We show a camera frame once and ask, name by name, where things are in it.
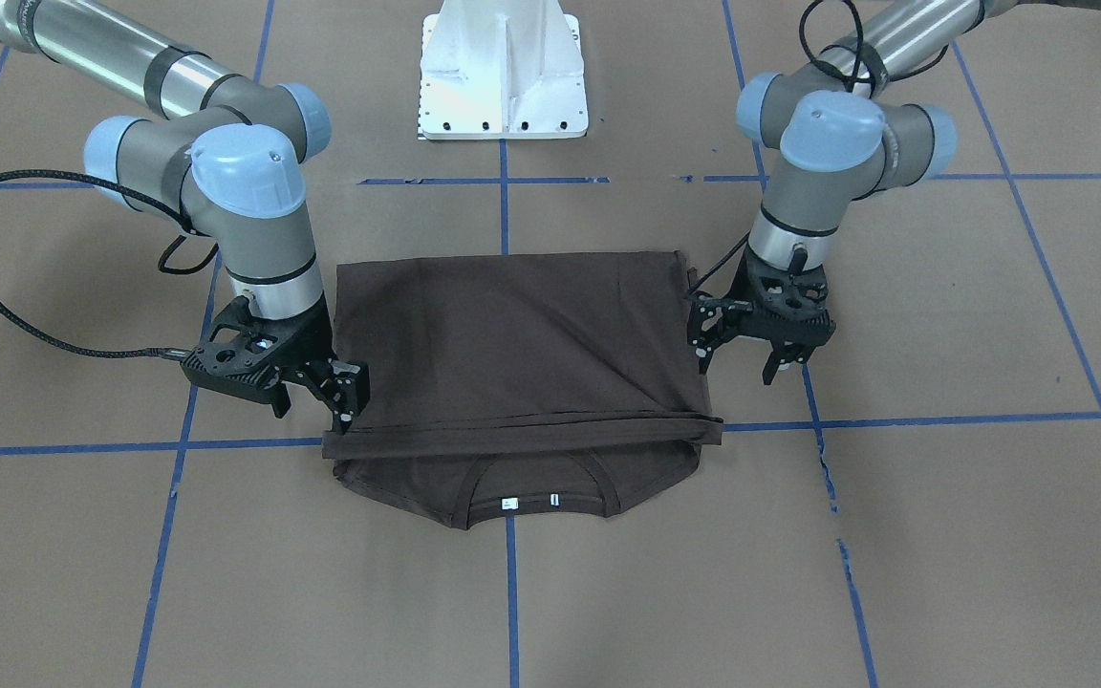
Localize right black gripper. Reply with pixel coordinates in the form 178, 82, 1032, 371
248, 295, 371, 435

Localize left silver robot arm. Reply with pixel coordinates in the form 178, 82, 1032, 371
687, 1, 1015, 384

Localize brown t-shirt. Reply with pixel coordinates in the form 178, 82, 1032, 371
323, 251, 723, 528

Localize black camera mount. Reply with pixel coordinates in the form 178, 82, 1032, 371
178, 296, 283, 404
744, 267, 835, 347

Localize braided black cable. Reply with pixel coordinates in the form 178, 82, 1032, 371
0, 170, 227, 360
684, 0, 953, 297

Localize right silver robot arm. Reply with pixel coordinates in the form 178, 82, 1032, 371
0, 1, 370, 434

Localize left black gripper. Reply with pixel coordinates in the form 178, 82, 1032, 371
687, 244, 833, 386

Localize white pedestal column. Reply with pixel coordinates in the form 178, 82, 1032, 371
417, 1, 590, 140

